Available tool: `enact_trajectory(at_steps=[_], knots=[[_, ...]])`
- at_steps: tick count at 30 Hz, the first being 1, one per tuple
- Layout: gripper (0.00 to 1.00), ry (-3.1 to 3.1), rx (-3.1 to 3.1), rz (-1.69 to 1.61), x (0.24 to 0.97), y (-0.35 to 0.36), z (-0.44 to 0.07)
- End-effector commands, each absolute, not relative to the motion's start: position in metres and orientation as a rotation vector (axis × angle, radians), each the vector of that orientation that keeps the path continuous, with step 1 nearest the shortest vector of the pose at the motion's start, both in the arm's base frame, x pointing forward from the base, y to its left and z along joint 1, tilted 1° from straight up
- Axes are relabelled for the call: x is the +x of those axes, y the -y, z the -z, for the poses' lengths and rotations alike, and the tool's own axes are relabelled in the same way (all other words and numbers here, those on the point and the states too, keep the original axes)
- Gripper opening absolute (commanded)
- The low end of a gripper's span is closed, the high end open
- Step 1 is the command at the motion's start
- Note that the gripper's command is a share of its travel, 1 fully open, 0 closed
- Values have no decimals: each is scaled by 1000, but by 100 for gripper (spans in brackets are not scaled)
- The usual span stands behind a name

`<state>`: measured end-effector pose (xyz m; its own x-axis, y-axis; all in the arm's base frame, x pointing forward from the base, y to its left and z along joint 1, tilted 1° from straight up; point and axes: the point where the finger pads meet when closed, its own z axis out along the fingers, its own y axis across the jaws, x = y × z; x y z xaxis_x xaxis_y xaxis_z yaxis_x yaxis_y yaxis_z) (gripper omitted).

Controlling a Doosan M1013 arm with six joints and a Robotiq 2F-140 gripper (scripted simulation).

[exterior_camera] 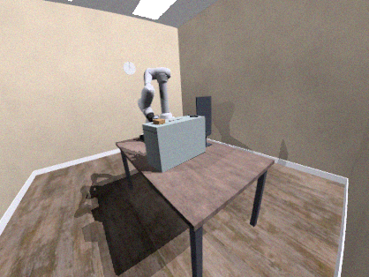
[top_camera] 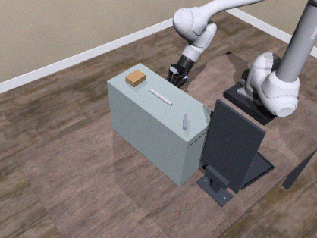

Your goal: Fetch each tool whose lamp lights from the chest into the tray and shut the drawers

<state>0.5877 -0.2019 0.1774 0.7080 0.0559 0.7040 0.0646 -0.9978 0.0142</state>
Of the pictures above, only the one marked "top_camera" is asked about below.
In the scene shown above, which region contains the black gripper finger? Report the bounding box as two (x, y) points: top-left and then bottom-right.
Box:
(167, 70), (176, 83)
(172, 73), (189, 88)

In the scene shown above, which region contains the small brown cardboard box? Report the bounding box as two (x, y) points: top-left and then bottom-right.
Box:
(125, 70), (146, 87)

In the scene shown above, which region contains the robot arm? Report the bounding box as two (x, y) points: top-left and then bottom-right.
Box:
(172, 0), (317, 117)

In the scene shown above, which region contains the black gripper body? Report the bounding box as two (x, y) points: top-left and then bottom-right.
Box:
(177, 56), (194, 79)

